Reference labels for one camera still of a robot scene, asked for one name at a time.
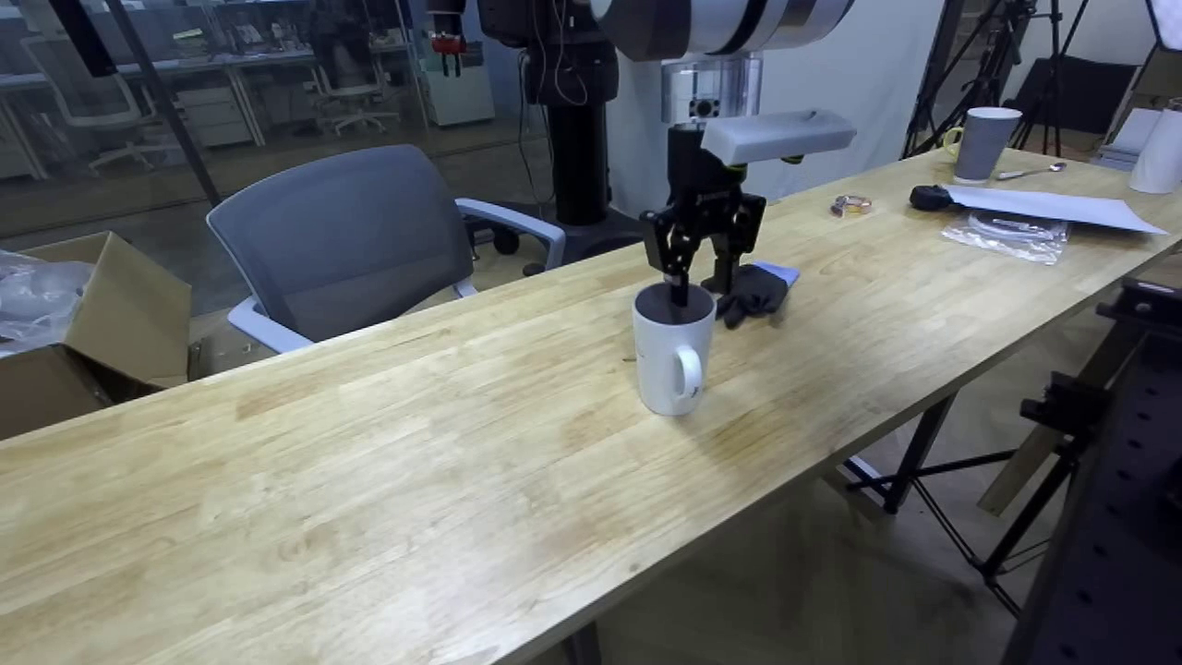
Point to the white paper sheets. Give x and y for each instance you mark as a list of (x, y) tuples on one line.
[(1059, 207)]

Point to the white machine with red part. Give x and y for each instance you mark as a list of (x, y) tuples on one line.
[(456, 88)]

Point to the grey paper cup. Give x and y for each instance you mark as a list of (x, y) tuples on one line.
[(989, 142)]

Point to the grey mesh office chair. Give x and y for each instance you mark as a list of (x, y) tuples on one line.
[(333, 236)]

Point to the black tripod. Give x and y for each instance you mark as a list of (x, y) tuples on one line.
[(942, 74)]

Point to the black work glove blue cuff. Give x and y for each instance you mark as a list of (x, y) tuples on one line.
[(770, 290)]

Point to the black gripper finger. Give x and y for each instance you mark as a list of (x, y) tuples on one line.
[(669, 262), (734, 247)]

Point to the white paper roll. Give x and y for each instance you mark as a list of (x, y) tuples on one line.
[(1160, 154)]

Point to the crumpled clear plastic bag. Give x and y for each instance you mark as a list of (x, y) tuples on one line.
[(40, 301)]

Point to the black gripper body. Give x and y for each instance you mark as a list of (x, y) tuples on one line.
[(704, 180)]

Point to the wooden strip with clamp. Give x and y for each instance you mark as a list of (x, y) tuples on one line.
[(1047, 436)]

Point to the brown cardboard box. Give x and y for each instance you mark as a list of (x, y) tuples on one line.
[(136, 308)]

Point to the white ceramic mug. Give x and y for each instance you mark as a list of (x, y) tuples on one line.
[(668, 355)]

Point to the small black oval object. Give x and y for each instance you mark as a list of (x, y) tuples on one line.
[(930, 197)]

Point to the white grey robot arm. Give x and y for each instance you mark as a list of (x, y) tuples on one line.
[(727, 23)]

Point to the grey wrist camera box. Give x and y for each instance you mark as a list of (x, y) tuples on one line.
[(776, 135)]

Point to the distant office chair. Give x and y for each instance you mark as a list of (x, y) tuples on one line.
[(354, 96)]

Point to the black optical breadboard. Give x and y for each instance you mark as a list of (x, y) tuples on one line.
[(1120, 520)]

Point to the black slanted pole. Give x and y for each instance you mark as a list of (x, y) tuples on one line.
[(161, 106)]

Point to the small tape roll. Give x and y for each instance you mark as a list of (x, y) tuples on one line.
[(851, 204)]

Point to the black folding table legs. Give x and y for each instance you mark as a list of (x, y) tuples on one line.
[(917, 449)]

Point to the silver pen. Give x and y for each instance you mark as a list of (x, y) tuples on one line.
[(1032, 173)]

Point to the flat clear plastic bag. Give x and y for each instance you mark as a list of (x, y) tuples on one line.
[(1010, 238)]

